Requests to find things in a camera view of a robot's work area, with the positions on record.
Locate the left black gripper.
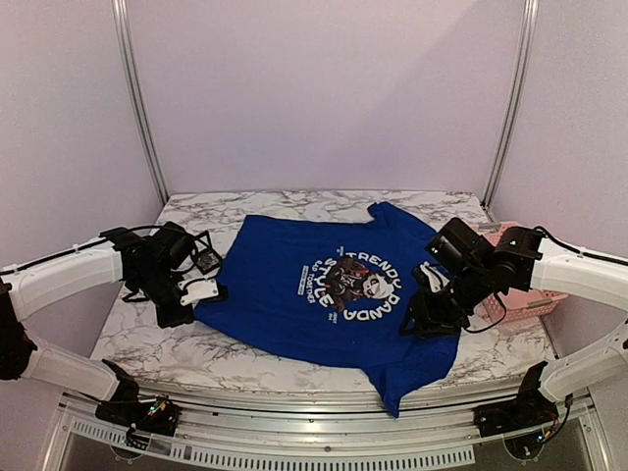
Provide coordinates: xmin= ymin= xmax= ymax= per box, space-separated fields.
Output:
xmin=133 ymin=267 xmax=194 ymax=330

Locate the black display box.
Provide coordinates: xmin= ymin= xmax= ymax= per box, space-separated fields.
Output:
xmin=190 ymin=233 xmax=223 ymax=275

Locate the blue panda t-shirt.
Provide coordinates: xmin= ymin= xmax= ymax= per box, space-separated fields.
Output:
xmin=194 ymin=202 xmax=459 ymax=415

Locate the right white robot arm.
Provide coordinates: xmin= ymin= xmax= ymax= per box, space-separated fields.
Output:
xmin=399 ymin=218 xmax=627 ymax=428

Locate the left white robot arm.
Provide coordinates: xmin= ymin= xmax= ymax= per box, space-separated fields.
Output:
xmin=1 ymin=224 xmax=196 ymax=426

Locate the pink perforated plastic basket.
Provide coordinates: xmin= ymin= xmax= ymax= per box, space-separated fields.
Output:
xmin=472 ymin=222 xmax=568 ymax=323

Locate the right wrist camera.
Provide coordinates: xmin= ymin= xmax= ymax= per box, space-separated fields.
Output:
xmin=412 ymin=261 xmax=449 ymax=294

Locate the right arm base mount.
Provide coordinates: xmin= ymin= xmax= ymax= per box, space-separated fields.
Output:
xmin=473 ymin=390 xmax=558 ymax=438

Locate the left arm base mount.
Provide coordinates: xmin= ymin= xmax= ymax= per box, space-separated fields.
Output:
xmin=95 ymin=391 xmax=181 ymax=437

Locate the front aluminium rail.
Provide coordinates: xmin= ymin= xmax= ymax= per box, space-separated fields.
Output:
xmin=43 ymin=381 xmax=613 ymax=470

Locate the left aluminium frame post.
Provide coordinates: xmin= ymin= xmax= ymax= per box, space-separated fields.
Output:
xmin=111 ymin=0 xmax=170 ymax=206

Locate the aluminium frame post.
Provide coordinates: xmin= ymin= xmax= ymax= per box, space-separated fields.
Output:
xmin=111 ymin=0 xmax=170 ymax=206
xmin=481 ymin=0 xmax=539 ymax=213

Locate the right aluminium frame post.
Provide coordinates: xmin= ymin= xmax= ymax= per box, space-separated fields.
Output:
xmin=481 ymin=0 xmax=539 ymax=213

